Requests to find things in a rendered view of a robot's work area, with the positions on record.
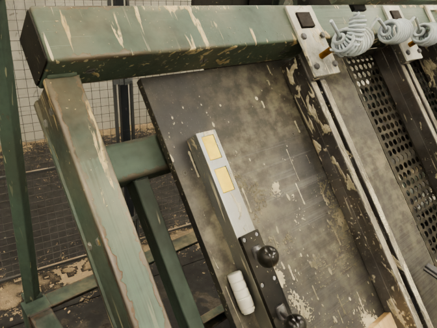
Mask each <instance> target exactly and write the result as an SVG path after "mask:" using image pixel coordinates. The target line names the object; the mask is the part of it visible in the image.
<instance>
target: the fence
mask: <svg viewBox="0 0 437 328"><path fill-rule="evenodd" d="M209 135H213V137H214V139H215V142H216V144H217V146H218V149H219V152H220V154H221V158H218V159H214V160H212V161H210V158H209V156H208V153H207V150H206V149H205V146H204V143H203V140H202V137H206V136H209ZM187 143H188V145H189V148H190V150H191V153H192V156H193V158H194V161H195V163H196V166H197V168H198V171H199V173H200V176H201V178H202V181H203V183H204V186H205V189H206V191H207V194H208V196H209V199H210V201H211V204H212V207H213V209H214V211H215V214H216V216H217V219H218V222H219V225H220V227H221V229H222V232H223V234H224V237H225V239H226V243H227V244H228V247H229V250H230V252H231V254H232V257H233V261H234V262H235V265H236V268H237V270H238V271H239V270H240V271H241V272H242V274H243V277H244V279H245V282H246V286H247V287H248V290H249V292H250V295H251V297H252V300H253V302H254V306H255V309H254V314H255V315H256V319H257V321H258V323H259V326H260V328H273V327H272V324H271V321H270V319H269V316H268V314H267V311H266V309H265V306H264V304H263V301H262V299H261V296H260V294H259V291H258V288H257V286H256V283H255V281H254V278H253V276H252V274H251V271H250V268H249V266H248V264H247V261H246V258H245V256H244V253H243V250H242V248H241V246H240V243H239V240H238V238H239V237H241V236H243V235H245V234H247V233H249V232H251V231H253V230H255V228H254V225H253V223H252V220H251V218H250V216H249V214H248V211H247V208H246V206H245V203H244V201H243V198H242V196H241V193H240V191H239V188H238V186H237V183H236V181H235V178H234V176H233V173H232V170H231V169H230V166H229V163H228V160H227V159H226V156H225V154H224V151H223V149H222V146H221V144H220V141H219V138H218V136H217V133H216V131H215V130H209V131H205V132H201V133H197V134H195V135H193V136H192V137H191V138H190V139H188V140H187ZM221 167H226V169H227V171H228V174H229V176H230V179H231V181H232V184H233V187H234V189H233V190H231V191H229V192H227V193H223V191H222V188H221V186H220V184H219V181H218V178H217V175H216V174H215V171H214V170H215V169H219V168H221Z"/></svg>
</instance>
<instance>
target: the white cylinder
mask: <svg viewBox="0 0 437 328"><path fill-rule="evenodd" d="M227 278H228V280H229V283H230V286H231V288H232V291H233V294H234V296H235V299H236V301H237V304H238V306H239V309H240V310H241V313H242V314H244V315H247V314H250V313H252V312H253V311H254V309H255V306H254V302H253V300H252V297H251V295H250V292H249V290H248V287H247V286H246V282H245V279H244V277H243V274H242V272H241V271H240V270H239V271H234V272H232V273H230V274H229V275H228V276H227Z"/></svg>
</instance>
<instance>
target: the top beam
mask: <svg viewBox="0 0 437 328"><path fill-rule="evenodd" d="M286 6H311V7H312V9H313V11H314V13H315V15H316V18H317V20H318V22H319V25H320V26H321V29H322V32H324V33H325V38H326V41H327V43H328V45H329V47H331V42H332V38H333V36H334V34H335V31H334V29H333V27H332V26H331V24H330V20H333V21H334V23H335V24H336V27H337V28H338V30H340V29H342V28H345V27H348V26H349V18H351V17H354V14H355V13H356V12H352V11H351V9H350V7H349V5H209V6H31V7H30V8H29V10H27V12H26V15H25V20H24V23H23V28H22V31H21V36H20V43H21V46H22V49H23V52H24V54H25V58H26V60H27V63H28V65H29V69H30V71H31V74H32V77H33V79H34V83H35V85H36V86H38V87H39V88H40V89H43V88H44V85H43V80H44V79H45V78H47V75H54V74H65V73H72V72H77V75H80V80H81V82H82V84H83V83H93V82H99V81H109V80H115V79H125V78H131V77H141V76H147V75H157V74H167V73H173V72H183V71H189V70H199V69H205V68H215V67H221V66H231V65H236V64H247V63H253V62H263V61H273V60H279V59H289V58H294V57H295V56H297V55H298V54H300V53H301V52H302V51H303V50H302V48H301V46H300V43H299V41H298V38H297V36H296V34H295V32H294V30H293V28H292V25H291V23H290V21H289V18H288V17H287V13H286V11H285V9H284V7H286ZM382 6H399V8H400V9H401V12H402V13H403V16H404V18H405V19H407V20H410V19H411V18H412V17H413V16H417V18H418V20H419V24H421V23H430V20H429V18H428V16H427V14H426V12H425V9H424V8H423V6H424V5H366V6H365V7H366V9H367V10H366V11H364V12H360V14H359V16H361V15H365V17H364V18H357V19H355V20H367V21H366V22H359V23H364V24H366V27H368V28H369V26H370V25H371V23H372V22H373V20H374V19H375V18H380V19H381V20H382V21H383V23H384V22H385V21H387V19H386V17H385V15H384V12H383V10H382ZM331 48H332V47H331Z"/></svg>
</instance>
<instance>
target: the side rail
mask: <svg viewBox="0 0 437 328"><path fill-rule="evenodd" d="M43 85H44V89H43V91H42V93H41V96H40V98H39V100H36V101H35V103H34V109H35V111H36V114H37V117H38V119H39V122H40V125H41V128H42V131H43V133H44V137H45V139H46V142H47V145H48V148H49V151H50V153H51V157H52V159H53V162H54V164H55V168H56V170H57V173H58V176H59V179H60V182H61V184H62V188H63V190H64V193H65V195H66V199H67V201H68V204H69V207H70V210H71V213H72V215H73V219H74V221H75V224H76V227H77V230H78V233H79V235H80V238H81V241H82V243H83V247H84V249H85V252H86V255H87V258H88V261H89V264H90V267H91V269H92V272H93V274H94V278H95V280H96V284H97V285H98V289H99V292H100V294H101V298H102V300H103V304H104V305H105V309H106V311H107V314H108V317H109V320H110V323H111V325H112V328H172V326H171V323H170V320H169V318H168V315H167V313H166V309H165V306H164V304H163V301H162V299H161V296H160V293H159V290H158V288H157V285H156V283H155V280H154V277H153V274H152V271H151V269H150V266H149V263H148V261H147V258H146V255H145V253H144V250H143V248H142V245H141V242H140V239H139V236H138V234H137V231H136V228H135V225H134V223H133V220H132V218H131V215H130V212H129V209H128V207H127V204H126V201H125V198H124V196H123V193H122V190H121V188H120V185H119V183H118V180H117V177H116V174H115V172H114V169H113V166H112V163H111V161H110V158H109V155H108V153H107V150H106V147H105V145H104V142H103V139H102V137H101V133H100V132H99V128H98V125H97V123H96V120H95V118H94V115H93V112H92V110H91V107H90V104H89V102H88V98H87V96H86V93H85V90H84V88H83V85H82V82H81V80H80V77H79V76H78V75H76V76H73V77H60V78H55V79H48V78H45V79H44V80H43Z"/></svg>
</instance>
